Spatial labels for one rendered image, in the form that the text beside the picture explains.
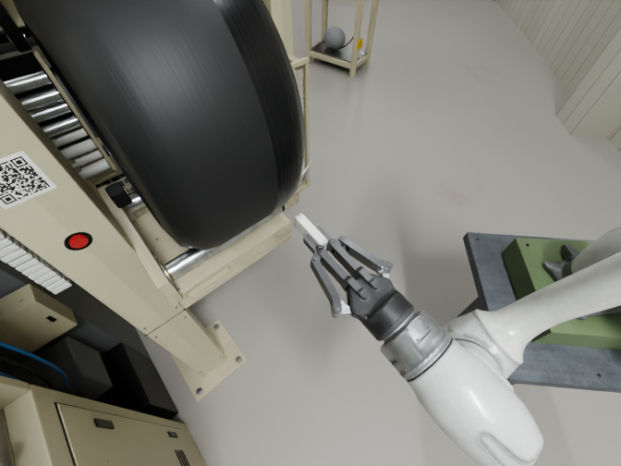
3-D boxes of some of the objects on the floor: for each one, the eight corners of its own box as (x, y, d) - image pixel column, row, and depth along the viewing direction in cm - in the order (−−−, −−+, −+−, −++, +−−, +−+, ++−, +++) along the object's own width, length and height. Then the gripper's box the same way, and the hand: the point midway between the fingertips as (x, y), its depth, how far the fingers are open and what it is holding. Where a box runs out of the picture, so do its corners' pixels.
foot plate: (197, 401, 135) (196, 401, 134) (171, 354, 147) (169, 353, 146) (248, 361, 146) (247, 360, 144) (219, 319, 158) (218, 318, 156)
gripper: (435, 291, 44) (327, 188, 52) (375, 351, 39) (266, 227, 47) (416, 306, 51) (322, 213, 59) (362, 360, 46) (268, 249, 54)
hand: (310, 233), depth 52 cm, fingers closed
